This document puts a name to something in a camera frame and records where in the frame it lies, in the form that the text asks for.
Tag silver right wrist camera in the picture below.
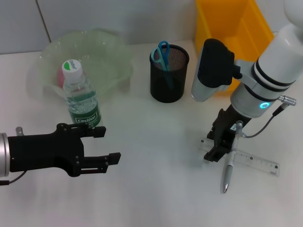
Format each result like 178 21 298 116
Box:
190 38 243 103

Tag clear bottle with green label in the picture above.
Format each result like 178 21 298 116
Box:
61 59 104 130

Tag dark right arm cable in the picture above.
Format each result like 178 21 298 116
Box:
236 95 298 140

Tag green glass fruit plate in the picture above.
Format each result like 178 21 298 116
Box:
26 28 134 105

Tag grey ballpoint pen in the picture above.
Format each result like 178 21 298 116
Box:
222 132 240 194

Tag pink peach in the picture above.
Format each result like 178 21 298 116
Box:
56 68 66 88

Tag transparent plastic ruler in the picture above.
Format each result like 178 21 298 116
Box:
199 138 280 177

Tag blue scissors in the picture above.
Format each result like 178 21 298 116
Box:
150 40 176 91

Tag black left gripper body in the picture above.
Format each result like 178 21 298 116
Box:
7 122 86 178

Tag yellow plastic bin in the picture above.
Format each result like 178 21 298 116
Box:
195 0 275 97

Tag black mesh pen holder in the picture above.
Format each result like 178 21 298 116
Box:
149 44 190 104

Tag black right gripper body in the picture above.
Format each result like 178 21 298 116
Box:
206 105 252 148

